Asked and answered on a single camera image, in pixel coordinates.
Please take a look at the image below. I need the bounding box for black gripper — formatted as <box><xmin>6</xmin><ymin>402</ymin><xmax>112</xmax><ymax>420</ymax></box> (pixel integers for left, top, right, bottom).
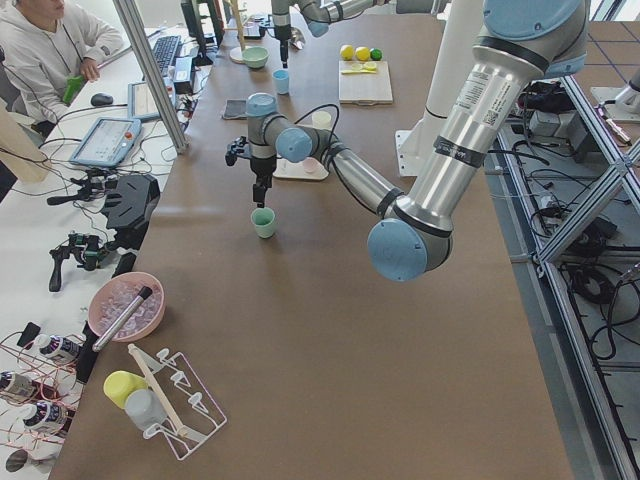
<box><xmin>260</xmin><ymin>13</ymin><xmax>291</xmax><ymax>69</ymax></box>
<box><xmin>225</xmin><ymin>136</ymin><xmax>276</xmax><ymax>208</ymax></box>

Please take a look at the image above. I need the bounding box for green cup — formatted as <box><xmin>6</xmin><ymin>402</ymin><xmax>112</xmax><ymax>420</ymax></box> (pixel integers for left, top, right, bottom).
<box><xmin>250</xmin><ymin>207</ymin><xmax>276</xmax><ymax>239</ymax></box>

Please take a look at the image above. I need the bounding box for pink cup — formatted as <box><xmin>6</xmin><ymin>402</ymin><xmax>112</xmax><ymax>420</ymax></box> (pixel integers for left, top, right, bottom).
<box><xmin>302</xmin><ymin>157</ymin><xmax>321</xmax><ymax>174</ymax></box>

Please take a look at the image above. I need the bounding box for cream yellow cup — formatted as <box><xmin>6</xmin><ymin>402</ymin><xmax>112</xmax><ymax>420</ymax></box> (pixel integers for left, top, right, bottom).
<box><xmin>311</xmin><ymin>110</ymin><xmax>332</xmax><ymax>130</ymax></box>

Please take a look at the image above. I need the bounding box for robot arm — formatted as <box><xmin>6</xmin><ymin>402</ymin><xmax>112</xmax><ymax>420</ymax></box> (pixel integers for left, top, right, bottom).
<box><xmin>270</xmin><ymin>0</ymin><xmax>387</xmax><ymax>69</ymax></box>
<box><xmin>225</xmin><ymin>1</ymin><xmax>589</xmax><ymax>281</ymax></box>

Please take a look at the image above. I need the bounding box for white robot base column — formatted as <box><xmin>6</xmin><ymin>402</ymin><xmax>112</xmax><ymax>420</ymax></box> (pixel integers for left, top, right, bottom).
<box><xmin>395</xmin><ymin>0</ymin><xmax>483</xmax><ymax>177</ymax></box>

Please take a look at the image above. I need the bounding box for cream rabbit tray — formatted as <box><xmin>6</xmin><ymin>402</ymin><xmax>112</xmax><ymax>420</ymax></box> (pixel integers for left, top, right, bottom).
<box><xmin>274</xmin><ymin>158</ymin><xmax>329</xmax><ymax>181</ymax></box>

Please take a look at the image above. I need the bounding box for metal scoop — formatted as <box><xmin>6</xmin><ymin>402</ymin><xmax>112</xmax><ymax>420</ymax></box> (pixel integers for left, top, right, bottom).
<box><xmin>289</xmin><ymin>27</ymin><xmax>306</xmax><ymax>51</ymax></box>

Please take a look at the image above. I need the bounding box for green bowl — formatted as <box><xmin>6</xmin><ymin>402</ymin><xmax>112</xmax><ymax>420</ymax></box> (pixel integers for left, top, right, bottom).
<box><xmin>242</xmin><ymin>46</ymin><xmax>269</xmax><ymax>69</ymax></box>

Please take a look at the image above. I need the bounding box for blue cup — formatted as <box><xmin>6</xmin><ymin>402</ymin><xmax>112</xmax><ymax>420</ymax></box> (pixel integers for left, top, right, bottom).
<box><xmin>272</xmin><ymin>69</ymin><xmax>290</xmax><ymax>95</ymax></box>

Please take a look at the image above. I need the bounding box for wooden mug tree stand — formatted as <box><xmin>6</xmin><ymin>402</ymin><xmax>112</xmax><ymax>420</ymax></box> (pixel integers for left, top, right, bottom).
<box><xmin>224</xmin><ymin>0</ymin><xmax>246</xmax><ymax>64</ymax></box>

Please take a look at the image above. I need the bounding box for whole lemon outer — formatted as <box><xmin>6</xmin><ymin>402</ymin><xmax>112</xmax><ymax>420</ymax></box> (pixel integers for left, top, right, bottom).
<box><xmin>340</xmin><ymin>44</ymin><xmax>355</xmax><ymax>61</ymax></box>

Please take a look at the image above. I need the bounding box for whole lemon near lime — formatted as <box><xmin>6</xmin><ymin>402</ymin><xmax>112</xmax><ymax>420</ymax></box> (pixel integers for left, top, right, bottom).
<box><xmin>354</xmin><ymin>46</ymin><xmax>371</xmax><ymax>62</ymax></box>

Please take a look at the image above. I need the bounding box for grey folded cloth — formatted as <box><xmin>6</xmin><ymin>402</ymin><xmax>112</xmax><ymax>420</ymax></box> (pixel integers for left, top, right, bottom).
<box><xmin>221</xmin><ymin>99</ymin><xmax>250</xmax><ymax>120</ymax></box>

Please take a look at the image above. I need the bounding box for black monitor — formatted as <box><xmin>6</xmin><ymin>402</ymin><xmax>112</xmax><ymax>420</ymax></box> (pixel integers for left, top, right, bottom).
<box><xmin>180</xmin><ymin>0</ymin><xmax>224</xmax><ymax>67</ymax></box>

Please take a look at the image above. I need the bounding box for bamboo cutting board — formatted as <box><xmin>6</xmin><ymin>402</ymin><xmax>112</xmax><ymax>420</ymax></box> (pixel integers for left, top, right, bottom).
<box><xmin>338</xmin><ymin>61</ymin><xmax>393</xmax><ymax>105</ymax></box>

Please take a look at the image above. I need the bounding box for yellow toy knife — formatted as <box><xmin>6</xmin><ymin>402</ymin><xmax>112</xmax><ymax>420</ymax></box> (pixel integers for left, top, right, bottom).
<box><xmin>340</xmin><ymin>69</ymin><xmax>378</xmax><ymax>75</ymax></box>

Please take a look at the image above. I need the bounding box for green lime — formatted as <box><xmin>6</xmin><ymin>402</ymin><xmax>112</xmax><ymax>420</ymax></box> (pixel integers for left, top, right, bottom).
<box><xmin>369</xmin><ymin>48</ymin><xmax>383</xmax><ymax>61</ymax></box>

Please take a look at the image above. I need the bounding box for black keyboard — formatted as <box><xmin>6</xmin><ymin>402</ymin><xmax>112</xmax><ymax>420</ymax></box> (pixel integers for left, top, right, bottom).
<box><xmin>152</xmin><ymin>35</ymin><xmax>182</xmax><ymax>77</ymax></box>

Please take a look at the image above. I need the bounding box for teach pendant rear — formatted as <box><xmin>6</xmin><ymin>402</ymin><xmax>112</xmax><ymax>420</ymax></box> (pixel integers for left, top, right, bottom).
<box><xmin>127</xmin><ymin>81</ymin><xmax>161</xmax><ymax>122</ymax></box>

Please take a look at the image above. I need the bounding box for teach pendant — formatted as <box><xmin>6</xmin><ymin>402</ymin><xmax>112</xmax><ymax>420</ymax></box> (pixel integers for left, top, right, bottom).
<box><xmin>69</xmin><ymin>118</ymin><xmax>141</xmax><ymax>168</ymax></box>
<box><xmin>127</xmin><ymin>81</ymin><xmax>161</xmax><ymax>122</ymax></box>

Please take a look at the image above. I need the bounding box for metal tube in bowl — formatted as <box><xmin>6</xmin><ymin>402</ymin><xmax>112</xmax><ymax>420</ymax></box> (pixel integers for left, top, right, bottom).
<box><xmin>92</xmin><ymin>286</ymin><xmax>153</xmax><ymax>352</ymax></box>

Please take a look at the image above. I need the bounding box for teach pendant front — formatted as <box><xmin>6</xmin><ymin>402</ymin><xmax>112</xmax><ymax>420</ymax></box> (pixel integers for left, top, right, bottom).
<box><xmin>69</xmin><ymin>118</ymin><xmax>141</xmax><ymax>168</ymax></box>

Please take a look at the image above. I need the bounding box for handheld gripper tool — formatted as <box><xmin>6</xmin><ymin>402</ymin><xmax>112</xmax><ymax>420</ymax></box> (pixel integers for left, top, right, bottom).
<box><xmin>48</xmin><ymin>231</ymin><xmax>116</xmax><ymax>292</ymax></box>

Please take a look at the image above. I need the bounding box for pink bowl with ice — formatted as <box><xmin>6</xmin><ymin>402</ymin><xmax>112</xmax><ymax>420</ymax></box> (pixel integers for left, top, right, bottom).
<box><xmin>88</xmin><ymin>272</ymin><xmax>166</xmax><ymax>342</ymax></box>

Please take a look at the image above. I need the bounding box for computer mouse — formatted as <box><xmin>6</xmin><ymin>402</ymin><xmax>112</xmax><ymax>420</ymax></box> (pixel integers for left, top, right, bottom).
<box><xmin>90</xmin><ymin>93</ymin><xmax>113</xmax><ymax>107</ymax></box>

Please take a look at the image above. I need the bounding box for yellow plastic cup on rack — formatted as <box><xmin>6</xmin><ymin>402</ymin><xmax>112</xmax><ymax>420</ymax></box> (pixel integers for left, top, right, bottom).
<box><xmin>103</xmin><ymin>370</ymin><xmax>148</xmax><ymax>409</ymax></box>

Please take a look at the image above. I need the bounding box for seated person in hoodie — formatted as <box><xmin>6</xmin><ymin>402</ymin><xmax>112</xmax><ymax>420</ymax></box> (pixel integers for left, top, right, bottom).
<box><xmin>1</xmin><ymin>1</ymin><xmax>124</xmax><ymax>124</ymax></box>

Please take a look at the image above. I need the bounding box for grey plastic cup on rack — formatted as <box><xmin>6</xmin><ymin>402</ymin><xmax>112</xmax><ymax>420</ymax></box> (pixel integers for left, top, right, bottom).
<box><xmin>124</xmin><ymin>389</ymin><xmax>168</xmax><ymax>431</ymax></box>

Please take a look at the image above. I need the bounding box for aluminium frame post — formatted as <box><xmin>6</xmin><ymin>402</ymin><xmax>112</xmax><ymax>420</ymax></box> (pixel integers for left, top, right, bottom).
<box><xmin>113</xmin><ymin>0</ymin><xmax>188</xmax><ymax>154</ymax></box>

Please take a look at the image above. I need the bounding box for white wire dish rack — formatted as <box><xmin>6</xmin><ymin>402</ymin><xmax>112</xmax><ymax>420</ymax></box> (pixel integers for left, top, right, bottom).
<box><xmin>128</xmin><ymin>343</ymin><xmax>228</xmax><ymax>461</ymax></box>

